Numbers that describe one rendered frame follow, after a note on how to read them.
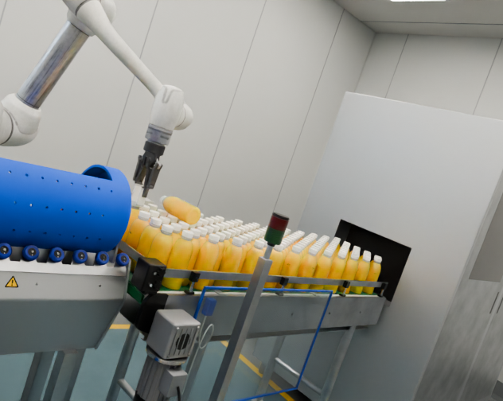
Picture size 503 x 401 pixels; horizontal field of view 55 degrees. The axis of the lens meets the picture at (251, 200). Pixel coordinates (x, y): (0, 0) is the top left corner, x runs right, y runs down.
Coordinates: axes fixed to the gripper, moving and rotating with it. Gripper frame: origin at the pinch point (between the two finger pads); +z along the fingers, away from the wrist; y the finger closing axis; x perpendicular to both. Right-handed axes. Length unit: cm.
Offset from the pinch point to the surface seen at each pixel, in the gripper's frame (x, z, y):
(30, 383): -21, 71, 4
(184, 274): 6.1, 17.8, 30.1
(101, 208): -27.0, 1.5, 22.9
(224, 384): 25, 51, 47
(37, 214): -45, 6, 23
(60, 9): 56, -84, -262
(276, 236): 24, -5, 48
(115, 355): 71, 115, -75
